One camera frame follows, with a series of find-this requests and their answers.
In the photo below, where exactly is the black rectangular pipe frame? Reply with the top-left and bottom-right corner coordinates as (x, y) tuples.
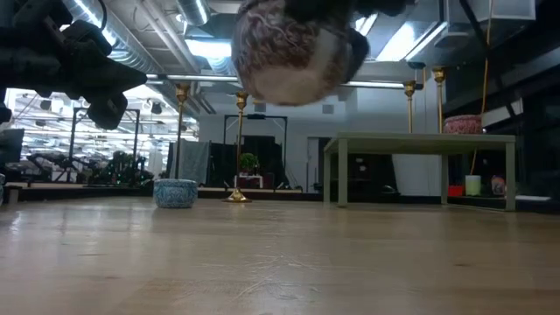
(223, 114), (289, 189)
(69, 107), (141, 183)

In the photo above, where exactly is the short gold candlestick holder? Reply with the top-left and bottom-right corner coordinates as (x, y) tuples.
(402, 80), (417, 135)

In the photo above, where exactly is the medium gold candlestick holder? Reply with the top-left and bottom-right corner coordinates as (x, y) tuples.
(431, 66), (447, 135)

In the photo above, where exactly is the pink patterned candle bowl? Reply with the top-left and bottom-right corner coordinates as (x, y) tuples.
(443, 114), (484, 135)

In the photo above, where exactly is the pink jar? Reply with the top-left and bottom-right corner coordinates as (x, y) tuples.
(491, 175), (508, 197)

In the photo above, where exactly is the long white light tube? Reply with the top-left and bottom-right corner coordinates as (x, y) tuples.
(146, 73), (406, 88)

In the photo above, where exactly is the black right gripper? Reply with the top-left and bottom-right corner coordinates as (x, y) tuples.
(344, 0), (410, 84)

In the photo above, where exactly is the black monitor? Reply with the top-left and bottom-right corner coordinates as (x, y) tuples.
(0, 128), (25, 165)

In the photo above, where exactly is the green perforated metal shelf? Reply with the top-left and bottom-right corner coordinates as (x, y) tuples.
(323, 132), (517, 212)

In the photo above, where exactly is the grey hanging cloth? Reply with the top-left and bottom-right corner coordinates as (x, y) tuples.
(168, 138), (211, 187)

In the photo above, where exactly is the tall gold candlestick holder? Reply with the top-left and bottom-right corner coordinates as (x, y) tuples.
(174, 82), (192, 180)
(221, 90), (253, 204)

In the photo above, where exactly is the silver ribbed ventilation duct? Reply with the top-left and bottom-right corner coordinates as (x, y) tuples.
(65, 0), (198, 75)

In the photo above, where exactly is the blue ball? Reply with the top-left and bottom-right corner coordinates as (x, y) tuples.
(152, 178), (199, 209)

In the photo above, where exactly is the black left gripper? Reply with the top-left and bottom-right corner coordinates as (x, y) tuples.
(25, 0), (148, 130)

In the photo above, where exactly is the white board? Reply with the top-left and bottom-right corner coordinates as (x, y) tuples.
(391, 152), (444, 197)

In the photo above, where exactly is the white planter frame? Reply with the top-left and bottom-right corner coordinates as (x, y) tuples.
(234, 174), (265, 190)

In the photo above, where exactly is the pale green cup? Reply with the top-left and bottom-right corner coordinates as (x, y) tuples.
(465, 174), (482, 197)

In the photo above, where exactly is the yellow hanging cable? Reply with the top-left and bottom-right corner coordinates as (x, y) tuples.
(469, 0), (494, 176)

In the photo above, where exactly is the small green potted plant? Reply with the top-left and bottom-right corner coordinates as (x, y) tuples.
(239, 152), (260, 175)

